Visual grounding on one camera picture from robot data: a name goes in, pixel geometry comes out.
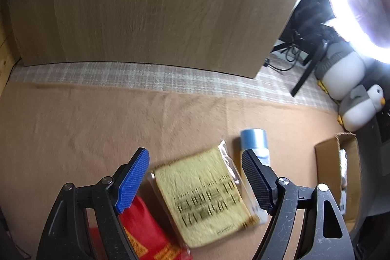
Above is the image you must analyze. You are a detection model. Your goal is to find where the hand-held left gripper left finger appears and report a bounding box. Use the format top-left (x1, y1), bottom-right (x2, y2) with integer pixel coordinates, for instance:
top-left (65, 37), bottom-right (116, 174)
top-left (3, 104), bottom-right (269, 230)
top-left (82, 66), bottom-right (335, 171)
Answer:
top-left (36, 147), bottom-right (150, 260)

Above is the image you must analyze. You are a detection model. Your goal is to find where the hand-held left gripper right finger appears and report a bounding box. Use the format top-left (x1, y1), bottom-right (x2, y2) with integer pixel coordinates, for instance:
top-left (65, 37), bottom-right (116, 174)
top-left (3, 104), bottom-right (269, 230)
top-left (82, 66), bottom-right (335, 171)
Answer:
top-left (241, 149), bottom-right (355, 260)

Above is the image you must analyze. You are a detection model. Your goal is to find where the yellow packaged towel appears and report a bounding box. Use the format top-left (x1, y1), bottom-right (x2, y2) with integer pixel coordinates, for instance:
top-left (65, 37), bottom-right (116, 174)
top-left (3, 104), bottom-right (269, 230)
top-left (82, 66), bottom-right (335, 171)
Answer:
top-left (146, 140), bottom-right (261, 248)

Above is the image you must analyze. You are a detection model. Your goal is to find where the cardboard box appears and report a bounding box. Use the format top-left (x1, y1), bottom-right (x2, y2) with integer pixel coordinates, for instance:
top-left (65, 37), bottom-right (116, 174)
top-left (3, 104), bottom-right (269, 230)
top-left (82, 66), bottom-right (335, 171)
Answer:
top-left (314, 133), bottom-right (361, 222)

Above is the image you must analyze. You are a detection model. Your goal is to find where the white sunscreen bottle blue cap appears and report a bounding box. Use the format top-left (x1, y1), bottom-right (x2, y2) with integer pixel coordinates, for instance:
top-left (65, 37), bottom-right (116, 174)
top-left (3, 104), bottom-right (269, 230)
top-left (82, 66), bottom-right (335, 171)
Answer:
top-left (240, 128), bottom-right (272, 222)

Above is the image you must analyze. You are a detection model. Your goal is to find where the red printed bag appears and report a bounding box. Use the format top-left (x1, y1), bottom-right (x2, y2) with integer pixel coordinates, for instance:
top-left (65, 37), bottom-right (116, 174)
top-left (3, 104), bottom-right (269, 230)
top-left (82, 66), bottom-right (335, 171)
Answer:
top-left (88, 195), bottom-right (192, 260)

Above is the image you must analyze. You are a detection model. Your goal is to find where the plaid bed sheet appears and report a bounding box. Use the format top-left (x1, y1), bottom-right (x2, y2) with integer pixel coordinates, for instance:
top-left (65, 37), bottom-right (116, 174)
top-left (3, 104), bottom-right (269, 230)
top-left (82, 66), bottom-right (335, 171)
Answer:
top-left (8, 57), bottom-right (340, 113)

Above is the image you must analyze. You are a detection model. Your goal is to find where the black tripod stand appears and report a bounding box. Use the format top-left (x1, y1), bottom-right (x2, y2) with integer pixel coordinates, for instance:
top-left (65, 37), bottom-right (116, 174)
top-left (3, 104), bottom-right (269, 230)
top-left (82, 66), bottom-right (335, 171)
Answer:
top-left (291, 38), bottom-right (328, 97)

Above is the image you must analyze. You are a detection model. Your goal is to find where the small penguin plush toy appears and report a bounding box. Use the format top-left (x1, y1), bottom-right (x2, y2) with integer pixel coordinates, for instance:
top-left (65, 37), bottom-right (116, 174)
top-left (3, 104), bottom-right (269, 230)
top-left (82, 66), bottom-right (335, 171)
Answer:
top-left (338, 84), bottom-right (385, 132)

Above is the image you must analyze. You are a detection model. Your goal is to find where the large penguin plush toy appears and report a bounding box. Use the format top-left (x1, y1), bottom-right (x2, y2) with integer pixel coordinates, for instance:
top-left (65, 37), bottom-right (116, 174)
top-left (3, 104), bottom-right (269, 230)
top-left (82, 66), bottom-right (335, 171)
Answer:
top-left (315, 42), bottom-right (368, 100)

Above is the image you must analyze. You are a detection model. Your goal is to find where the large wooden board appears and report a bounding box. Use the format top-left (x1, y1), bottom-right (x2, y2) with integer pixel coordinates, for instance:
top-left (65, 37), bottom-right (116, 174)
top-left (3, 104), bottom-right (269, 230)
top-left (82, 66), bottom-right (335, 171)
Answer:
top-left (6, 0), bottom-right (323, 78)

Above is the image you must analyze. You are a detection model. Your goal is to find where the black ring light cable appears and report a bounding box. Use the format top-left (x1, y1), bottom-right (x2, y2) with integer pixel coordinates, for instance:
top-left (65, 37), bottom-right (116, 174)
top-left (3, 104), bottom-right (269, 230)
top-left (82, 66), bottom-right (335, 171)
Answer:
top-left (263, 29), bottom-right (311, 72)

